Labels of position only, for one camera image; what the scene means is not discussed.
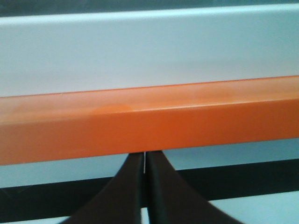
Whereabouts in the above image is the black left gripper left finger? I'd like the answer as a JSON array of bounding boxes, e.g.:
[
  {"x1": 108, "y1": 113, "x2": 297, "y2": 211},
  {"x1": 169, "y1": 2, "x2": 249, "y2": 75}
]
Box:
[{"x1": 62, "y1": 153, "x2": 143, "y2": 224}]

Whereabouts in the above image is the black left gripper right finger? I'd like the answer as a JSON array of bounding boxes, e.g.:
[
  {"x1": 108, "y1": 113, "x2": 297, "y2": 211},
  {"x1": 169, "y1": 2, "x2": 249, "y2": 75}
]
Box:
[{"x1": 146, "y1": 151, "x2": 238, "y2": 224}]

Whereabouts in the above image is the orange sash handle bar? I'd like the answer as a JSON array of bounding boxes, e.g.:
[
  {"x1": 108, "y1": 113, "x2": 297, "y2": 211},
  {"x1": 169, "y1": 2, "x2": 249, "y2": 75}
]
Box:
[{"x1": 0, "y1": 76, "x2": 299, "y2": 165}]

